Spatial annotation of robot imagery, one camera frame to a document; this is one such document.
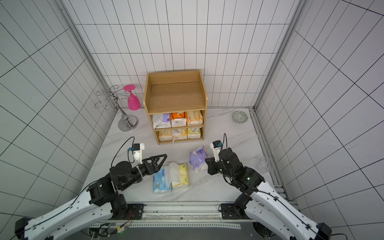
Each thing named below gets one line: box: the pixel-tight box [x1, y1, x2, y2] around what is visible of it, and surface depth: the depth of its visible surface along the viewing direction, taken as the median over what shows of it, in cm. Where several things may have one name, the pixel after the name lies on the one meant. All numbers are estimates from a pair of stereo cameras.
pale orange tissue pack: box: [186, 110, 203, 127], surface depth 87 cm
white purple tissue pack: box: [152, 113, 172, 130], surface depth 85 cm
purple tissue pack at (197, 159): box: [189, 146, 209, 174], surface depth 77 cm
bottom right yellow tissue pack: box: [187, 127, 201, 139], surface depth 99 cm
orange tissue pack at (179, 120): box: [171, 111, 188, 128], surface depth 85 cm
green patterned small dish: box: [232, 110, 249, 124], surface depth 113 cm
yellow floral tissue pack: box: [172, 163, 189, 187], surface depth 81 cm
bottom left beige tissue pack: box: [158, 130, 173, 141], surface depth 97 cm
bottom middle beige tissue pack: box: [172, 128, 188, 140], surface depth 97 cm
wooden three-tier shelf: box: [143, 69, 208, 145], surface depth 87 cm
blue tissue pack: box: [153, 168, 173, 194], surface depth 79 cm
